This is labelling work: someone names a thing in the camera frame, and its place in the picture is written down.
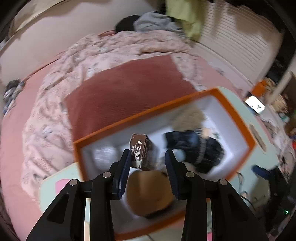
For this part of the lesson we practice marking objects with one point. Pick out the grey patterned clothes pile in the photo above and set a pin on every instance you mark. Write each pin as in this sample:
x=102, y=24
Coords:
x=12, y=90

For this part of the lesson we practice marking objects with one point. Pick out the beige fabric pile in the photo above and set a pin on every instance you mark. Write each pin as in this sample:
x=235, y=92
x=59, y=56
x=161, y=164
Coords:
x=277, y=102

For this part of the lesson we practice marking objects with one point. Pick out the light green garment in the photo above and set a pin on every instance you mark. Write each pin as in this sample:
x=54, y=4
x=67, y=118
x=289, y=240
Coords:
x=185, y=18

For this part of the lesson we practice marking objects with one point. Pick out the white slatted panel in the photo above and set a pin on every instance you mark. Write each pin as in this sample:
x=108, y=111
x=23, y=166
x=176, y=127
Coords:
x=242, y=46

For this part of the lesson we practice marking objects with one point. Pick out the lit smartphone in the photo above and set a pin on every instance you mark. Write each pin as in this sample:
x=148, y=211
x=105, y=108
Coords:
x=254, y=104

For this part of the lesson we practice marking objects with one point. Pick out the small orange box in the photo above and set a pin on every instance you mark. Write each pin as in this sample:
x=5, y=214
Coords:
x=259, y=89

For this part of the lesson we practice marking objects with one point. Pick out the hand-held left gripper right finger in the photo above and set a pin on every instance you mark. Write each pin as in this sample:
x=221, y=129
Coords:
x=172, y=180

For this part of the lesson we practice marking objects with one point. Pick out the red-brown pillow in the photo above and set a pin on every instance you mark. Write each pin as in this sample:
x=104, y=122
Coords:
x=127, y=85

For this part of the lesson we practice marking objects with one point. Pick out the pink floral quilt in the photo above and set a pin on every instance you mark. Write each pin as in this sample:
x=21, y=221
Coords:
x=69, y=69

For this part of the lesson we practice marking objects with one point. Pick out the grey garment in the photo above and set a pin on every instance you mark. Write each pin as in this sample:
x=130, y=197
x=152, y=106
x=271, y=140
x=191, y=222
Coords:
x=152, y=22

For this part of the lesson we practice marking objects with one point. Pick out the mint green lap table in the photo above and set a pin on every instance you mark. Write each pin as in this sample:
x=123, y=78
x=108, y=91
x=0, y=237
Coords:
x=235, y=102

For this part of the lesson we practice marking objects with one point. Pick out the small brown printed box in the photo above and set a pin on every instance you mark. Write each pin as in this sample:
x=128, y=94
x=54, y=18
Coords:
x=143, y=150

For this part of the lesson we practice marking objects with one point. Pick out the round tan plush toy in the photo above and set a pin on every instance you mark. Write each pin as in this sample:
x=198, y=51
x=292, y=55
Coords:
x=148, y=194

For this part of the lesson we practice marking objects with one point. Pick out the orange cardboard box white inside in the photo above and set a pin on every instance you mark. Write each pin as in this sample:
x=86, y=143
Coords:
x=222, y=111

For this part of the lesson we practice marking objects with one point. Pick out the clear crinkly plastic ball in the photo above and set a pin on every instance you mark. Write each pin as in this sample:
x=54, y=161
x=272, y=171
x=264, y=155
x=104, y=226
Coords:
x=104, y=155

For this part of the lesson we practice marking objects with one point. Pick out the beige fluffy pompom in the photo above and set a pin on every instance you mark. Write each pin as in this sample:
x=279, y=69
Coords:
x=187, y=118

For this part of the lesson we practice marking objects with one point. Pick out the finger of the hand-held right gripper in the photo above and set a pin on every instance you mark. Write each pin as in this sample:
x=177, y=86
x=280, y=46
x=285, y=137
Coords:
x=260, y=171

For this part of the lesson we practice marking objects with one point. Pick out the black garment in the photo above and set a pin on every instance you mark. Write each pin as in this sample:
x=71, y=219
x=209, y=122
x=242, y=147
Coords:
x=124, y=24

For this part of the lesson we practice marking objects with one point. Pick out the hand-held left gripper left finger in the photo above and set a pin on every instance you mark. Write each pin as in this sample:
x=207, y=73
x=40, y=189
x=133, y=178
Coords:
x=123, y=183

